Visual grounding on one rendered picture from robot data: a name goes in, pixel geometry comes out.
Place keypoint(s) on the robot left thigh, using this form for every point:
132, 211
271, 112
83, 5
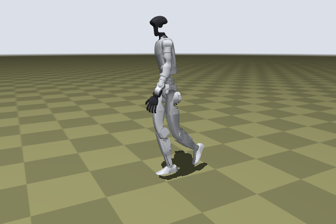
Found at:
172, 113

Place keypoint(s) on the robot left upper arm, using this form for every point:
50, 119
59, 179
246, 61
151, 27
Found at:
167, 52

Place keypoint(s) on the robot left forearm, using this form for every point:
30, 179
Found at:
163, 79

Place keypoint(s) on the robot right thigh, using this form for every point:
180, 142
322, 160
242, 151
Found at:
158, 119

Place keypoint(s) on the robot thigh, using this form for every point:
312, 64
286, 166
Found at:
158, 119
172, 113

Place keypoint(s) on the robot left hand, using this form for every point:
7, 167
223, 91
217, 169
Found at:
153, 101

